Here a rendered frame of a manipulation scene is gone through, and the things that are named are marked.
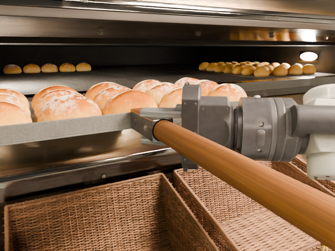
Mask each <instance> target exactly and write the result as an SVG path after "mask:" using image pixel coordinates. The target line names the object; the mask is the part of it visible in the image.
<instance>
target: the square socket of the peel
mask: <svg viewBox="0 0 335 251"><path fill-rule="evenodd" d="M142 109H143V108H135V109H131V110H130V112H131V128H132V129H134V130H135V131H137V132H138V133H140V134H141V135H142V136H144V137H145V138H147V139H148V140H150V141H151V142H159V140H157V139H156V138H155V136H154V127H155V125H156V124H157V123H158V122H159V121H161V120H167V121H170V122H172V123H173V119H172V118H157V117H141V116H140V110H142Z"/></svg>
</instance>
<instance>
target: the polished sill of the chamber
mask: <svg viewBox="0 0 335 251"><path fill-rule="evenodd" d="M217 84H219V85H220V84H235V85H238V86H239V87H241V88H242V89H243V90H244V91H245V92H246V91H258V90H269V89H281V88H293V87H305V86H316V85H327V84H335V75H328V76H312V77H297V78H282V79H266V80H250V81H235V82H219V83H217ZM86 92H87V91H78V93H80V94H82V95H83V96H85V94H86ZM34 95H35V94H31V95H24V96H25V97H26V98H27V100H28V101H29V102H32V99H33V97H34Z"/></svg>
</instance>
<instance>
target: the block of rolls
mask: <svg viewBox="0 0 335 251"><path fill-rule="evenodd" d="M199 70H207V71H215V72H224V73H233V74H242V75H254V76H255V77H267V76H269V75H270V74H273V76H286V75H287V74H288V75H301V74H314V73H315V72H316V68H315V67H314V66H313V65H311V64H307V65H305V66H302V65H301V64H294V65H292V66H290V65H289V64H287V63H282V64H279V63H272V64H270V63H268V62H262V63H259V62H250V61H244V62H239V63H238V62H235V61H232V62H225V63H224V62H218V63H208V62H203V63H201V64H200V66H199Z"/></svg>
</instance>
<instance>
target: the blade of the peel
mask: <svg viewBox="0 0 335 251"><path fill-rule="evenodd" d="M31 103H32V102H29V105H30V108H29V109H30V113H31V115H30V117H31V119H32V123H24V124H15V125H2V126H0V146H5V145H13V144H20V143H28V142H35V141H43V140H50V139H58V138H65V137H73V136H80V135H88V134H95V133H103V132H111V131H118V130H126V129H132V128H131V112H128V113H118V114H109V115H99V116H90V117H81V118H71V119H62V120H52V121H43V122H37V117H36V116H35V114H34V110H33V108H32V106H31ZM238 103H239V101H231V102H230V105H232V106H233V110H234V109H235V108H236V106H238ZM180 122H181V119H175V118H173V123H180Z"/></svg>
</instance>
